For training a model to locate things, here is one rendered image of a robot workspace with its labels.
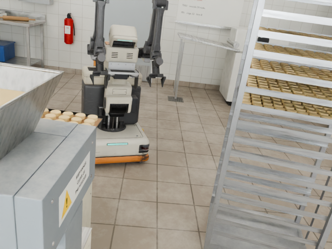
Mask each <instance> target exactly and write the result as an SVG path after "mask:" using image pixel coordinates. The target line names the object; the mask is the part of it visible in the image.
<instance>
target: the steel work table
mask: <svg viewBox="0 0 332 249"><path fill-rule="evenodd" d="M0 11H5V13H6V14H7V16H19V17H28V18H29V19H35V21H33V20H29V21H14V20H3V18H2V19H0V24H8V25H15V26H24V27H26V46H27V57H19V56H15V57H13V58H11V59H9V60H7V61H5V62H1V63H8V64H16V65H23V66H30V67H31V66H33V65H34V64H36V63H38V62H40V61H41V68H44V47H43V24H44V23H45V14H38V13H30V12H23V11H15V10H7V9H0ZM36 25H40V34H41V59H36V58H31V56H30V32H29V27H32V26H36Z"/></svg>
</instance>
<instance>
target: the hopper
mask: <svg viewBox="0 0 332 249"><path fill-rule="evenodd" d="M63 74H64V71H58V70H51V69H44V68H37V67H30V66H23V65H16V64H8V63H1V62H0V160H1V159H2V158H3V157H4V156H6V155H7V154H8V153H9V152H10V151H12V150H13V149H14V148H15V147H16V146H17V145H19V144H20V143H21V142H22V141H23V140H24V139H26V138H27V137H28V136H29V135H30V134H32V133H33V132H34V130H35V128H36V126H37V124H38V122H39V121H40V119H41V117H42V115H43V113H44V111H45V109H46V107H47V105H48V103H49V101H50V99H51V97H52V95H53V93H54V91H55V89H56V87H57V85H58V83H59V81H60V79H61V77H62V75H63Z"/></svg>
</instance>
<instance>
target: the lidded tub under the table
mask: <svg viewBox="0 0 332 249"><path fill-rule="evenodd" d="M14 43H15V42H14V41H2V40H0V62H5V61H7V60H9V59H11V58H13V57H15V49H14Z"/></svg>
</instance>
